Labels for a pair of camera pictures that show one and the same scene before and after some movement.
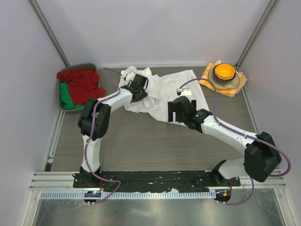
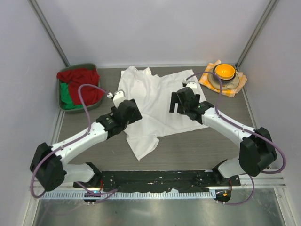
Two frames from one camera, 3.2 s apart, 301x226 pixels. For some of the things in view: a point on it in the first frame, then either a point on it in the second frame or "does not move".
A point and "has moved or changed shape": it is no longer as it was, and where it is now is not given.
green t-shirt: (66, 98) does not move
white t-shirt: (161, 89) has moved or changed shape
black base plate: (200, 181) does not move
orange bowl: (225, 71) does not move
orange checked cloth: (232, 92) does not move
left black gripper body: (143, 94) → (136, 116)
